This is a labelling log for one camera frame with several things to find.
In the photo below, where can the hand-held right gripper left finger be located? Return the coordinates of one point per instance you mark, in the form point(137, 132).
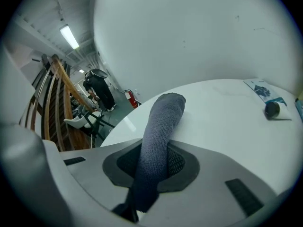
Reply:
point(94, 164)

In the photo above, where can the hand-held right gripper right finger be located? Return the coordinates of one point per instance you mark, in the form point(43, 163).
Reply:
point(213, 174)

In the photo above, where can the grey cloth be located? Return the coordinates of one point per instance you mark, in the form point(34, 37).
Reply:
point(161, 131)

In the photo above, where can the white tabletop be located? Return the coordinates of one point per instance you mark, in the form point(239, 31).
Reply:
point(213, 117)

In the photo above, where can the white chair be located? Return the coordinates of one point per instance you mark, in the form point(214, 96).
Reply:
point(75, 123)

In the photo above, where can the red fire extinguisher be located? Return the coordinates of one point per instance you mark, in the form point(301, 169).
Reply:
point(131, 99)

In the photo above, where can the black and white cylinder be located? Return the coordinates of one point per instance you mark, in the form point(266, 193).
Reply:
point(272, 110)

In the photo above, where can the small ceiling light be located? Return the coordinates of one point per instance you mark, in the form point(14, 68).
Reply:
point(81, 71)

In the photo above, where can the printed leaflet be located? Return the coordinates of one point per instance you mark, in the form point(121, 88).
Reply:
point(260, 89)

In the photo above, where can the wooden stair railing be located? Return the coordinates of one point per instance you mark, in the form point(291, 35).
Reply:
point(60, 67)

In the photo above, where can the teal flat item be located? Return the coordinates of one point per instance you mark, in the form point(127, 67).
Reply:
point(300, 110)

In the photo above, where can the long ceiling light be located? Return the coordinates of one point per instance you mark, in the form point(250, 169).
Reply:
point(69, 37)

